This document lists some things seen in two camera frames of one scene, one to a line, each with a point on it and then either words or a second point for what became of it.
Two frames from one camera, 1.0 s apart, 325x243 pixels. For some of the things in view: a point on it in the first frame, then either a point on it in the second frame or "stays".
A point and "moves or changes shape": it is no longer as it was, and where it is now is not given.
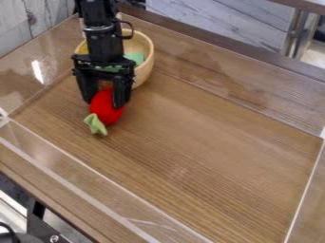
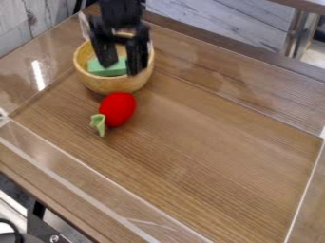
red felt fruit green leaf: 105,114 moves or changes shape
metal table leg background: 304,28 stays
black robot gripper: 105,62 to 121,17
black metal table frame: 38,226 stays
